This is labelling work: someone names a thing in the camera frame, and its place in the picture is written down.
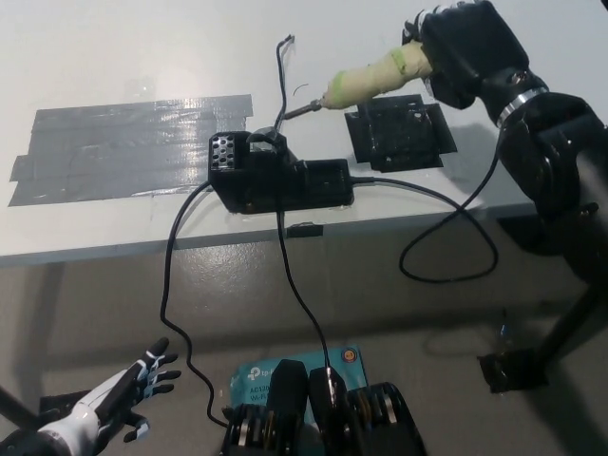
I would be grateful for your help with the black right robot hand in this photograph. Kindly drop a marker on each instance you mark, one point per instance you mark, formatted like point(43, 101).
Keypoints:
point(470, 47)

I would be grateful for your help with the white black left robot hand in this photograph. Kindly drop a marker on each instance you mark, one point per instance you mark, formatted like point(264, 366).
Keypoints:
point(95, 404)

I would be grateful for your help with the tape-wrapped soldering iron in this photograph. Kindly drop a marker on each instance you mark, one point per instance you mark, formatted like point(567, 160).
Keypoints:
point(370, 81)

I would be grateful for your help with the black robot torso blocks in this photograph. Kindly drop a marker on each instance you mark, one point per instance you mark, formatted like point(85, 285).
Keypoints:
point(294, 399)

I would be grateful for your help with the black soldering station base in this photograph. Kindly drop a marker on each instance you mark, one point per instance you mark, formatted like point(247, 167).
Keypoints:
point(280, 190)

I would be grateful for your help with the grey table leg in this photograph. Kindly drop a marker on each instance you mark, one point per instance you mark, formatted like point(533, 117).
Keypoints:
point(51, 309)

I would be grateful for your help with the black square plate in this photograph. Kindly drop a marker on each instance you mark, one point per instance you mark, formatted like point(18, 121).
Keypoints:
point(404, 138)

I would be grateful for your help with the teal tp-link box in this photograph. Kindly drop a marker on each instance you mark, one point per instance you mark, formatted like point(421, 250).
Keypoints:
point(256, 380)

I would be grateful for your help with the dark object under table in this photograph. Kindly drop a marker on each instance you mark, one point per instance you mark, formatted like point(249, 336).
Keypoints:
point(518, 233)

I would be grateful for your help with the small black tape strip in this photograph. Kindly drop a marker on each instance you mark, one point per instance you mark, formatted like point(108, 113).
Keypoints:
point(305, 231)

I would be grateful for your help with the grey duct tape patch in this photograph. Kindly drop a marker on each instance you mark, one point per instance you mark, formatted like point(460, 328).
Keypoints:
point(123, 147)

